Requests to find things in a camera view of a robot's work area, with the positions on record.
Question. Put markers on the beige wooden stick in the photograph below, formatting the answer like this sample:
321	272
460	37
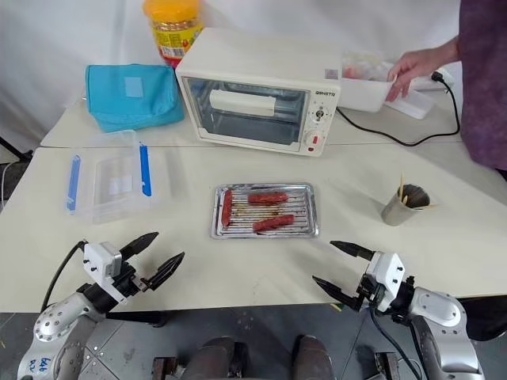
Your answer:
401	186

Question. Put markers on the person's purple shirt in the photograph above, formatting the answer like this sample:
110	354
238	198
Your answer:
483	79

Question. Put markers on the black tripod leg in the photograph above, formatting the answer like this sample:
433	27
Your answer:
16	147

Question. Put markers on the person's bare hand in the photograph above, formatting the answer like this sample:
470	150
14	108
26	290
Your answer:
412	65

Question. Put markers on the yellow lidded snack jar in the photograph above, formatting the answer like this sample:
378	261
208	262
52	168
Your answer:
174	39

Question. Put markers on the white plastic food container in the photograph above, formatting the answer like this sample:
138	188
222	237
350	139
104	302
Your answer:
360	95

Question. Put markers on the clear plastic box blue clips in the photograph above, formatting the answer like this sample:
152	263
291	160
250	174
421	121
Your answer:
115	206

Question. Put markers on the clear plastic wrapped food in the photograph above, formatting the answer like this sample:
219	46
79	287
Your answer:
368	65

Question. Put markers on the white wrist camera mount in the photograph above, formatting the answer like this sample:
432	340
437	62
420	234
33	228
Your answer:
388	273
101	263

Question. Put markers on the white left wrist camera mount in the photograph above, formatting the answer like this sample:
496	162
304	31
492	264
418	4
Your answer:
101	263

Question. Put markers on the teal fabric bag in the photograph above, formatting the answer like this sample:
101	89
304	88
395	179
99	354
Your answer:
130	107

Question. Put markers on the person's bare forearm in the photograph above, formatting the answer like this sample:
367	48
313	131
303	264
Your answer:
447	53

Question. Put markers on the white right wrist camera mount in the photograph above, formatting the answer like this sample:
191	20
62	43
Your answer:
388	273

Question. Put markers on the metal cup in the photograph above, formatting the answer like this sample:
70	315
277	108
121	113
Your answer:
396	215

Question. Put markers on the red sausage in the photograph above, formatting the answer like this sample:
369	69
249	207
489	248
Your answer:
273	223
267	198
227	207

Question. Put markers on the silver metal baking tray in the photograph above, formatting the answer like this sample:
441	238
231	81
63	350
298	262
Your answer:
241	221

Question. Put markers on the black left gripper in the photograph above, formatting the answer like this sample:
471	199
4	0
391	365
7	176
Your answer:
126	283

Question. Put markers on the white toaster oven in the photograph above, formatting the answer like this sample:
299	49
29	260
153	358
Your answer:
257	51

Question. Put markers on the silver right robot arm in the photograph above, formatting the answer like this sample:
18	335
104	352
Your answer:
435	308

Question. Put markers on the dark rounded shape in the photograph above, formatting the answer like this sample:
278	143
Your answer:
212	358
313	356

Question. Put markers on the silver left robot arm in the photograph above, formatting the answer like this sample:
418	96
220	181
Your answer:
55	316

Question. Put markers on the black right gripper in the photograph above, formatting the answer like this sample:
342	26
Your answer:
372	293

